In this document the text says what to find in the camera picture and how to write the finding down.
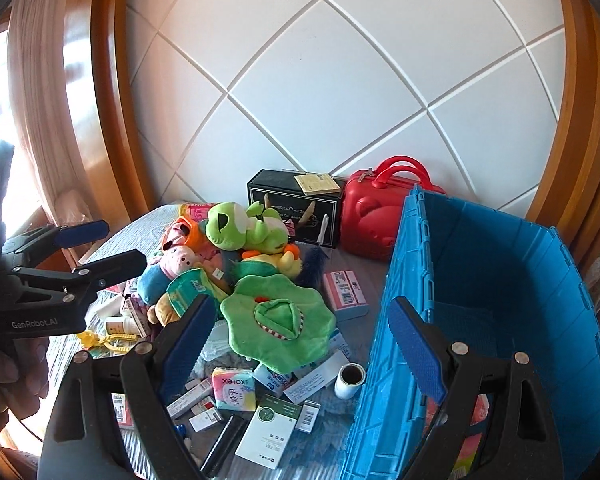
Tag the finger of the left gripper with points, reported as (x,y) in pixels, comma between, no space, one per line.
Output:
(32,247)
(100,272)

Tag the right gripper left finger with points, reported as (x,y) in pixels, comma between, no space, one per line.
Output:
(145,374)

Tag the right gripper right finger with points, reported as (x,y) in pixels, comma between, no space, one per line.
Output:
(518,439)

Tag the yellow snowball maker tongs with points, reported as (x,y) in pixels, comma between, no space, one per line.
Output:
(102,346)

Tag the pastel tissue pack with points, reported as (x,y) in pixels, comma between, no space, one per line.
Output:
(234,390)

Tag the pink tissue pack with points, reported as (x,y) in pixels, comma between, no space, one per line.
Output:
(471,443)

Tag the person left hand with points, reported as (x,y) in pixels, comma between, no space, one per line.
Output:
(23,384)

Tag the white pill bottle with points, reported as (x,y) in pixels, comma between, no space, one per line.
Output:
(121,325)

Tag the pink pig plush blue body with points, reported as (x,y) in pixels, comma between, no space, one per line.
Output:
(154,281)

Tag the brown bear plush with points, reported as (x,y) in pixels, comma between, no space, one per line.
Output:
(162,312)

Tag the teal wipes pack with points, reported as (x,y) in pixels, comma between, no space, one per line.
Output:
(186,287)

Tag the pig plush in orange hood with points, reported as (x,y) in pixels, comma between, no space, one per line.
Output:
(184,232)

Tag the long pink yellow box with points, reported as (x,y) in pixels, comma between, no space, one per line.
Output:
(194,211)

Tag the black rectangular case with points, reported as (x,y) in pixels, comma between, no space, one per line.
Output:
(231,433)

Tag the green frog plush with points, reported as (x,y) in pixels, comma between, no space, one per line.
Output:
(231,227)

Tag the blue plastic crate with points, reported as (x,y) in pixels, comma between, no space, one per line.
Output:
(500,284)

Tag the white paper roll right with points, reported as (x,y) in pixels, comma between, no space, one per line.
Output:
(350,379)

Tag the white green medicine box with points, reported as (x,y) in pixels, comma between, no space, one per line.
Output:
(268,432)

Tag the green orange duck plush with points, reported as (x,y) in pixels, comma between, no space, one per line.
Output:
(252,262)

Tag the green crocodile plush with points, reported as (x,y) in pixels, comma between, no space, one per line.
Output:
(277,323)

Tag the pink curtain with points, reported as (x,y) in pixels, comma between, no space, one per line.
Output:
(36,78)

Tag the pink barcode box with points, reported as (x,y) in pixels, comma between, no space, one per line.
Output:
(344,295)

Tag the black gift box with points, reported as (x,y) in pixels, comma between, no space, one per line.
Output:
(304,214)

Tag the yellow sticky note pad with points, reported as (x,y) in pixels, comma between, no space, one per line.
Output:
(317,184)

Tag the red toy suitcase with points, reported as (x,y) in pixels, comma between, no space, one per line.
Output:
(372,205)

